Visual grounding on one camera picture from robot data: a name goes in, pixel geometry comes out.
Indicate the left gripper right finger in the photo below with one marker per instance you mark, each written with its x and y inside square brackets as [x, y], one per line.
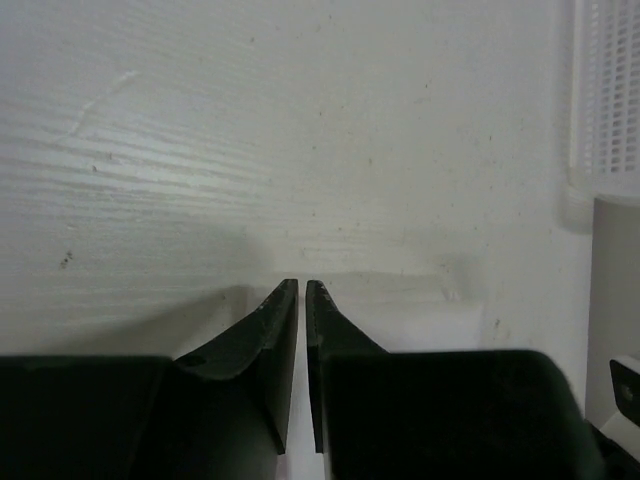
[485, 414]

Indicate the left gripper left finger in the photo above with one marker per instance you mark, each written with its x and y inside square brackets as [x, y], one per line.
[221, 411]

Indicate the white plastic basket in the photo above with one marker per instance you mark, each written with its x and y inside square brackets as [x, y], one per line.
[601, 108]

